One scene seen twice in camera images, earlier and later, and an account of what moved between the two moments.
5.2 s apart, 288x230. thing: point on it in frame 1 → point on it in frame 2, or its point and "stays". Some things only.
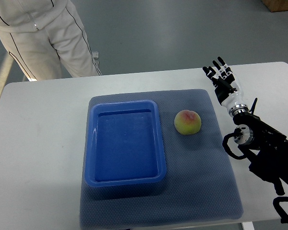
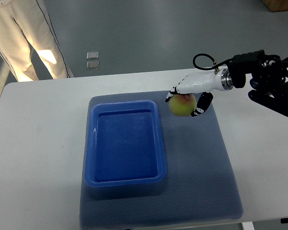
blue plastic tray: (125, 144) stays
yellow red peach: (187, 122) → (183, 105)
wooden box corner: (274, 5) stays
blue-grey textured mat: (200, 187) stays
